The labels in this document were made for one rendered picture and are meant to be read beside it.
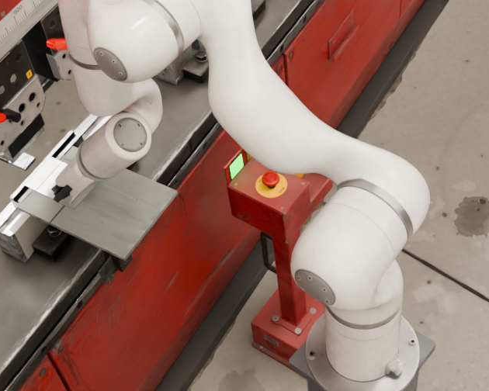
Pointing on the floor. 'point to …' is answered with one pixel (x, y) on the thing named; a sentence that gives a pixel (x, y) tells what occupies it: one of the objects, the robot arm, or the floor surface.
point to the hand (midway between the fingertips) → (70, 180)
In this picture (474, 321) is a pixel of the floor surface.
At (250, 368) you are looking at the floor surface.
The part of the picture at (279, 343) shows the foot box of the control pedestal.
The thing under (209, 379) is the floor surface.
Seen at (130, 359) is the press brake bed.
